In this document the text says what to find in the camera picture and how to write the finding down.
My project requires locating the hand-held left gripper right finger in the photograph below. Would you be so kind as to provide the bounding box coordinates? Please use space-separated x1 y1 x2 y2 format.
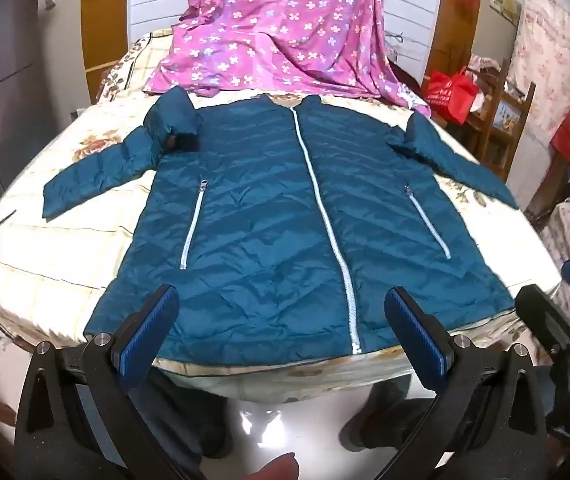
384 286 548 480

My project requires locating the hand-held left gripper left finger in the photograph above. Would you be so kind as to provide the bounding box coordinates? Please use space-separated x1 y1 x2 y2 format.
14 283 181 480

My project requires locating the teal puffer jacket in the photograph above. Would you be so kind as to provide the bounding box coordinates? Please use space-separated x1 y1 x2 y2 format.
42 86 520 367

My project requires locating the person's left hand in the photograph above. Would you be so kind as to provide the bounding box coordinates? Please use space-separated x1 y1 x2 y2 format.
254 452 300 480

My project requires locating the cream floral bed quilt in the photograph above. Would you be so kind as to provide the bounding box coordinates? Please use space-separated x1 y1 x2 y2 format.
0 30 566 403

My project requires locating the wooden chair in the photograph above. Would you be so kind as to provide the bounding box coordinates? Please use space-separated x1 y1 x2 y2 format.
460 57 537 183

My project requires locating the pink floral rolled quilt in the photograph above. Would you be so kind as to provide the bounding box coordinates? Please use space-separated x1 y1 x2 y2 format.
506 0 570 148

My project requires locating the red shopping bag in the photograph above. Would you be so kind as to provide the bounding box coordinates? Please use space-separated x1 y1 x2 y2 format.
421 65 481 126

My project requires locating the framed picture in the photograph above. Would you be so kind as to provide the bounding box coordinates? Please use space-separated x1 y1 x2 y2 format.
489 0 522 25

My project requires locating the grey wardrobe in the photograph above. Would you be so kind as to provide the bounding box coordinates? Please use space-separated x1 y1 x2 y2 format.
0 0 88 196

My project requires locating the purple floral bed sheet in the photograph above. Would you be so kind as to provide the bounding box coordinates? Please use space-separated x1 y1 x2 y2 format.
143 0 432 117

